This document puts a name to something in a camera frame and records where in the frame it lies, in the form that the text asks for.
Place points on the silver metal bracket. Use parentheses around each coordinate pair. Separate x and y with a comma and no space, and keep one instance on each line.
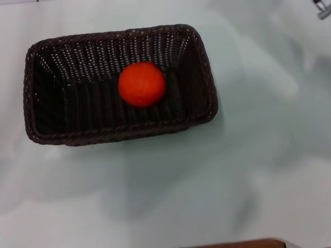
(323,9)

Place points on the orange red ball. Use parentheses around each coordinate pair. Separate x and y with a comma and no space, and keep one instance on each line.
(141,84)

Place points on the black woven rectangular basket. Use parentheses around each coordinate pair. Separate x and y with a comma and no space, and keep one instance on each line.
(77,103)

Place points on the brown wooden board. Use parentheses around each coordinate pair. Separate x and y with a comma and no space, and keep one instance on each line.
(238,244)

